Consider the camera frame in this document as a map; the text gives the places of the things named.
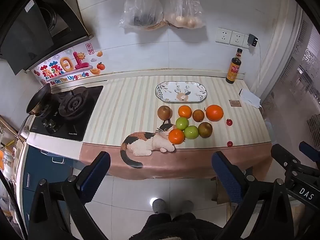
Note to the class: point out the white wall outlet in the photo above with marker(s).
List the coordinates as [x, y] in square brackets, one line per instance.
[237, 38]
[246, 44]
[223, 35]

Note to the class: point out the colourful wall sticker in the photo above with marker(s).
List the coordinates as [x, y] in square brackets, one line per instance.
[67, 66]

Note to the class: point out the dark soy sauce bottle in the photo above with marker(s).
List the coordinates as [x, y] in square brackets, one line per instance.
[233, 68]

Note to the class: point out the white lace curtain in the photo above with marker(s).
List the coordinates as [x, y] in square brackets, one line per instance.
[308, 62]

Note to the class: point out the black plug adapter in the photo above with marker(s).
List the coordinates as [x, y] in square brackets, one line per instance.
[253, 40]

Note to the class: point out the large orange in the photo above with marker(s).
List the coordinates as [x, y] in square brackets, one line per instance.
[214, 113]

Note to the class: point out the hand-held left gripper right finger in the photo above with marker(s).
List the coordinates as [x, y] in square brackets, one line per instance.
[226, 175]

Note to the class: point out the black frying pan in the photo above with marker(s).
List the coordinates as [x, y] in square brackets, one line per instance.
[38, 98]

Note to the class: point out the black range hood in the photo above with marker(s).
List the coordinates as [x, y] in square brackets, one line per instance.
[32, 30]

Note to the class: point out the person's dark fleece clothing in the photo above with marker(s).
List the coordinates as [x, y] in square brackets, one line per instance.
[175, 227]

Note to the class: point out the blue kitchen cabinet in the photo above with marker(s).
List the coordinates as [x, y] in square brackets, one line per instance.
[47, 165]

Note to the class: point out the clear plastic bag dark contents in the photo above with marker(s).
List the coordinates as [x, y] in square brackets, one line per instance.
[143, 10]

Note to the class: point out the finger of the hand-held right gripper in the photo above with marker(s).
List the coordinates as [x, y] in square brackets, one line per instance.
[283, 158]
[310, 150]

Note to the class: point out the red cherry tomato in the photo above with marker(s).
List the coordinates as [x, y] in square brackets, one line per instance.
[229, 144]
[229, 122]

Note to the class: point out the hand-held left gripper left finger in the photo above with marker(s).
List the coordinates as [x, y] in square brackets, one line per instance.
[96, 173]

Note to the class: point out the person's grey slipper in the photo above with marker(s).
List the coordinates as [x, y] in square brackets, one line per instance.
[160, 206]
[186, 206]

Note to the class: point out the white folded paper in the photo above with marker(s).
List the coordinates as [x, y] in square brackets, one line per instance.
[250, 96]

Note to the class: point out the oval floral ceramic plate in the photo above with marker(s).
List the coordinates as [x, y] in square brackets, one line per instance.
[181, 92]

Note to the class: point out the small brown card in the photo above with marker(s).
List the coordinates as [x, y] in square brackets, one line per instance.
[234, 103]

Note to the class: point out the clear plastic bag with eggs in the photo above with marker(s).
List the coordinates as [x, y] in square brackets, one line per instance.
[185, 12]

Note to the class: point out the green apple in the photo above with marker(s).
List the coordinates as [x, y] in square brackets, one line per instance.
[182, 123]
[191, 132]

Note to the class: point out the black gas stove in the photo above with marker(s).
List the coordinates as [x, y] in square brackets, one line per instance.
[67, 112]

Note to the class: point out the striped cat print tablecloth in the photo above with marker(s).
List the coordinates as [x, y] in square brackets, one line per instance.
[125, 105]

